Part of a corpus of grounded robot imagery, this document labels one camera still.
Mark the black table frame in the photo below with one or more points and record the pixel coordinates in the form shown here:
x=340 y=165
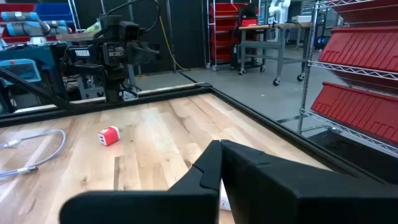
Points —
x=93 y=107

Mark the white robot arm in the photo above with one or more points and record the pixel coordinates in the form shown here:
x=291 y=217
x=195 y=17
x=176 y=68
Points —
x=278 y=11

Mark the blue grey robot arm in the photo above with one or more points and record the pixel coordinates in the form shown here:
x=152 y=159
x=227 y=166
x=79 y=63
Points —
x=25 y=28

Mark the black perforated floor box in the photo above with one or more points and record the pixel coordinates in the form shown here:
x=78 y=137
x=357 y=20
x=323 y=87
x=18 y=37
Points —
x=357 y=155

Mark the red plastic storage bin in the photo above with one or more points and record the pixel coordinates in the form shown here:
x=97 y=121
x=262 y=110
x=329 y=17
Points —
x=357 y=109
x=363 y=49
x=367 y=12

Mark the red USB wall charger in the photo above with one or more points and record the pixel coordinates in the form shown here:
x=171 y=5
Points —
x=109 y=137

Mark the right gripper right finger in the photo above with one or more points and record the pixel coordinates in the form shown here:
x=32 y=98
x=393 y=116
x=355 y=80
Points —
x=295 y=199

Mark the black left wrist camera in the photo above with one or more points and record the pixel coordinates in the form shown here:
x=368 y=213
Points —
x=119 y=29

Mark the blue equipment cabinet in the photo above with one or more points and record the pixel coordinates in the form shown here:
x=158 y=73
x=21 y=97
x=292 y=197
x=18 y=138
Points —
x=25 y=71

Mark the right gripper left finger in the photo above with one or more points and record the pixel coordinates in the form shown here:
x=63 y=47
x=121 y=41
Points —
x=140 y=208

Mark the distant rack of red bins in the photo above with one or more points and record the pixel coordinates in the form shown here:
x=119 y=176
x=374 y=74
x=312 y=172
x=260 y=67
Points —
x=222 y=31

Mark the wooden top workbench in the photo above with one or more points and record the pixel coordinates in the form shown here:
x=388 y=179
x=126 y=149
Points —
x=280 y=43

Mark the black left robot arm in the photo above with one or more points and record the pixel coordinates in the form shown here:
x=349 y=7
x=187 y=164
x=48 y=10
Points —
x=82 y=53

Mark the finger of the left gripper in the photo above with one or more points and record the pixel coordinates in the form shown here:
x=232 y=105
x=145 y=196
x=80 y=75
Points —
x=141 y=53

